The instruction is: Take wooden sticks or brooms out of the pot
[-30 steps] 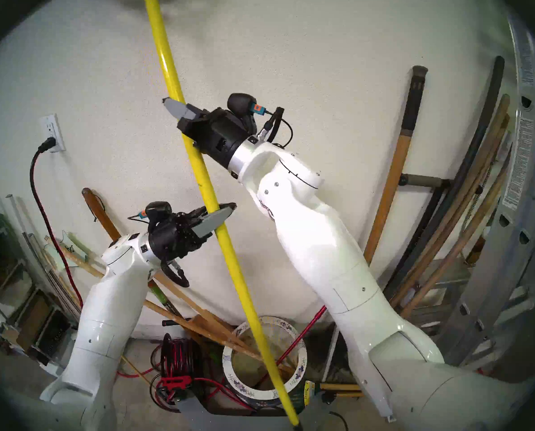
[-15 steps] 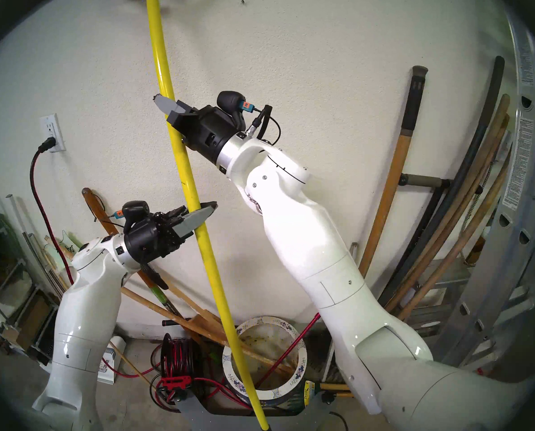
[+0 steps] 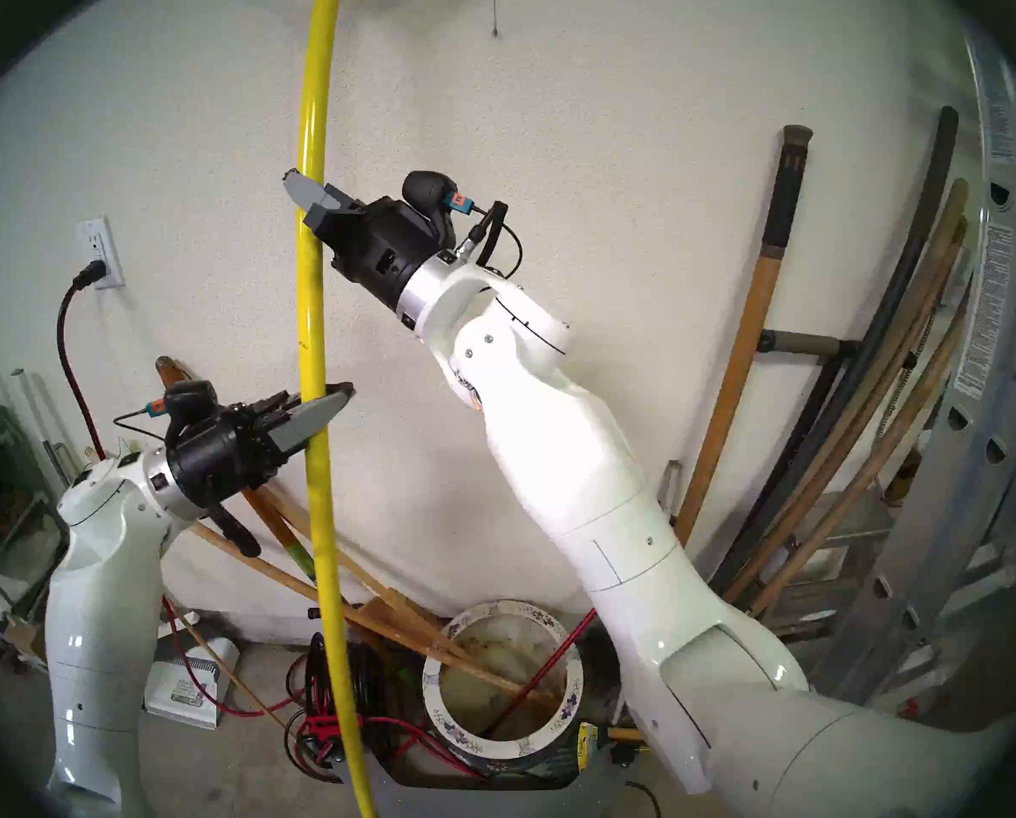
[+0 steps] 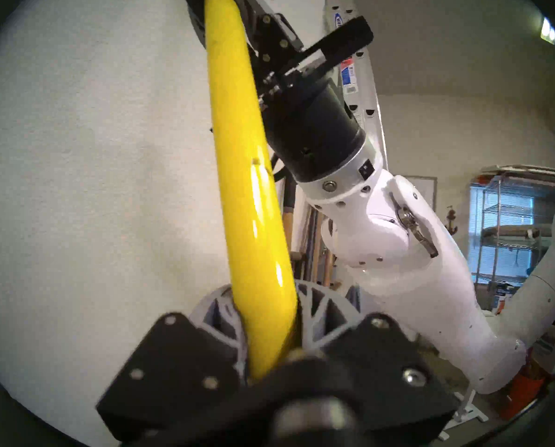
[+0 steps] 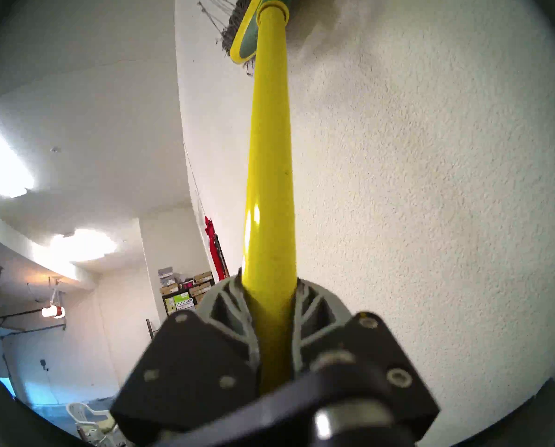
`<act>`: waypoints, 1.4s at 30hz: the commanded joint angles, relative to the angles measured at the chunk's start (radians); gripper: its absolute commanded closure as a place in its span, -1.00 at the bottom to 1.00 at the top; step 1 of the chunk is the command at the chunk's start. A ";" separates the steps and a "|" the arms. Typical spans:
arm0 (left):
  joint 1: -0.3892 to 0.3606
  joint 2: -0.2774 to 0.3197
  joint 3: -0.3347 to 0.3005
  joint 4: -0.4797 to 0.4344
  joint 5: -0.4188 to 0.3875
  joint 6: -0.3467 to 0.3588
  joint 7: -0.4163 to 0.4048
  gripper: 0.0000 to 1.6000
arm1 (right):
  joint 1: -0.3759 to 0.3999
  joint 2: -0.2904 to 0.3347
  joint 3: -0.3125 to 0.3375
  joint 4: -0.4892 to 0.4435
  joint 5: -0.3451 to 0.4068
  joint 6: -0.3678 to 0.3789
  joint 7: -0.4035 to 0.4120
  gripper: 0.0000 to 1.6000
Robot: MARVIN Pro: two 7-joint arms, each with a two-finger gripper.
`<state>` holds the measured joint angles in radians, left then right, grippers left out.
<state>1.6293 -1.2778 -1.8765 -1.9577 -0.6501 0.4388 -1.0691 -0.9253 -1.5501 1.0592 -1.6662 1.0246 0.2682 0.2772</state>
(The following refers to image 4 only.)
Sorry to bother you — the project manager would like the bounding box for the orange plastic bucket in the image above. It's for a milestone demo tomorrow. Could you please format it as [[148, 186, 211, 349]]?
[[499, 367, 546, 419]]

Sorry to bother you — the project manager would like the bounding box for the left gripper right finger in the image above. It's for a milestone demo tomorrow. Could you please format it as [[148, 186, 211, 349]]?
[[296, 281, 460, 444]]

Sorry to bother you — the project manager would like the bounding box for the window with blinds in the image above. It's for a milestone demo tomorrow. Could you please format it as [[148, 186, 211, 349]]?
[[468, 183, 539, 279]]

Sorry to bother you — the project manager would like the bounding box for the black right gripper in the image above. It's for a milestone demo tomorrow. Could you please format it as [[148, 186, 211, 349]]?
[[233, 0, 367, 184]]

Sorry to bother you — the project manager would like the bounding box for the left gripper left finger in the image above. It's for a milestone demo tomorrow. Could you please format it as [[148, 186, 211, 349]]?
[[96, 285, 251, 444]]

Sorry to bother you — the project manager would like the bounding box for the chrome wire shelf rack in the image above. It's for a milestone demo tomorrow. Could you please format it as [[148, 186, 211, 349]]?
[[471, 164, 555, 288]]

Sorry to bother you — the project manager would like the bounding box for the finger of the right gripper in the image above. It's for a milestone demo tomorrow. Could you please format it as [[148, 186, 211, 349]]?
[[186, 0, 209, 48]]

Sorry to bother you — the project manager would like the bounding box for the white desk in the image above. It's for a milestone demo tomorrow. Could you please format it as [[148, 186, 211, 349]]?
[[438, 388, 490, 440]]

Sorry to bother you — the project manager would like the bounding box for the orange handle with black grip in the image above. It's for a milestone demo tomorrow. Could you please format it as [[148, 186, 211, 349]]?
[[282, 171, 298, 256]]

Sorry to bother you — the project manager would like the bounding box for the yellow broom with black bristles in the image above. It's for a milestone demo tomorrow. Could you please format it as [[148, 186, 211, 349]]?
[[204, 0, 299, 379]]

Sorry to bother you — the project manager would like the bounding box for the aluminium extension ladder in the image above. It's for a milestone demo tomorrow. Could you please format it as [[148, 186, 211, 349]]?
[[324, 0, 390, 172]]

